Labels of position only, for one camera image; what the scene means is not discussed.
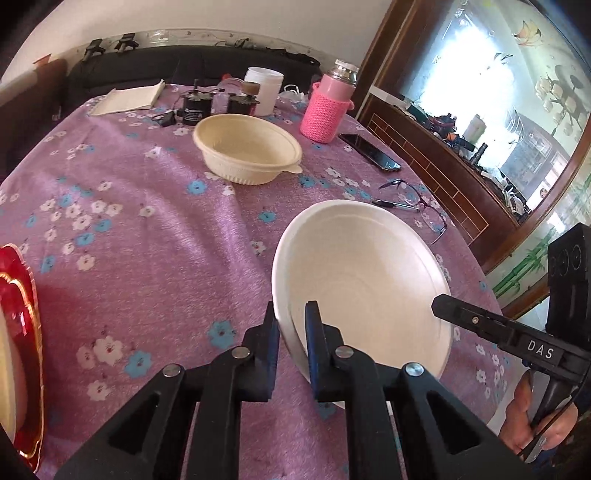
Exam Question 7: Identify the purple-framed eyeglasses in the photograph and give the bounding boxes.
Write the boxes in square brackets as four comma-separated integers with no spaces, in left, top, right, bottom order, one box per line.
[379,178,449,245]

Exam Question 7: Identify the black smartphone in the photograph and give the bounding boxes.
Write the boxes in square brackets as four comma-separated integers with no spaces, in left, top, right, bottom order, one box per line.
[339,134,402,173]

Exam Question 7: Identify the maroon armchair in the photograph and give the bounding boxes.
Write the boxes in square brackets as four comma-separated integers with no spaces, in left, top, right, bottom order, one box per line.
[1,59,67,180]

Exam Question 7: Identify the purple floral tablecloth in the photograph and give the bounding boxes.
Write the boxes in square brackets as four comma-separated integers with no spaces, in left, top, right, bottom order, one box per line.
[1,86,517,479]

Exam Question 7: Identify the pink knit-sleeved bottle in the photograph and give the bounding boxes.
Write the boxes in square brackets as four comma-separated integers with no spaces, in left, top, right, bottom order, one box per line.
[300,60,359,144]

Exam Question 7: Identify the white folded paper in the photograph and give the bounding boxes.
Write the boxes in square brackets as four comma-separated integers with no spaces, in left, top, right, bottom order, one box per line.
[88,80,165,116]

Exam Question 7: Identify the white plastic jar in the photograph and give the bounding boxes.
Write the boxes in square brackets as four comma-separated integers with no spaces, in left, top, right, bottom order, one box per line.
[245,67,283,117]

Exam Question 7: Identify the small dark cork-topped jar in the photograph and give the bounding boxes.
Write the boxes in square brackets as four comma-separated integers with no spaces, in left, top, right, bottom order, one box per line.
[226,82,260,116]

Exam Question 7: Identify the large red scalloped plate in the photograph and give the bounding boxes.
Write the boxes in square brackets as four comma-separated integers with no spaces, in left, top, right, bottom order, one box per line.
[1,244,45,472]

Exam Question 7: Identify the white foam bowl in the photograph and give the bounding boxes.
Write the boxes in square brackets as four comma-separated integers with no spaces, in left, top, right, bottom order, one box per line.
[271,200,452,378]

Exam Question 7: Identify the clear ballpoint pen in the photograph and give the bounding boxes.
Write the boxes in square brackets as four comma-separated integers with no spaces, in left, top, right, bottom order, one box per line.
[372,199,421,212]

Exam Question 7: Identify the brown brick-pattern cabinet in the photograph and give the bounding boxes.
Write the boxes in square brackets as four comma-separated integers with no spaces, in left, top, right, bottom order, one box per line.
[358,86,519,273]

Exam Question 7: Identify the right hand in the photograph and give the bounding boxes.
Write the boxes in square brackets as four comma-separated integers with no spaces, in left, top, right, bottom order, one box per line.
[499,371,578,454]

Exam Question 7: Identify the black sofa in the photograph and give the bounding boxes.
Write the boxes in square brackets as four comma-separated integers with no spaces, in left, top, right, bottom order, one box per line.
[63,45,322,111]

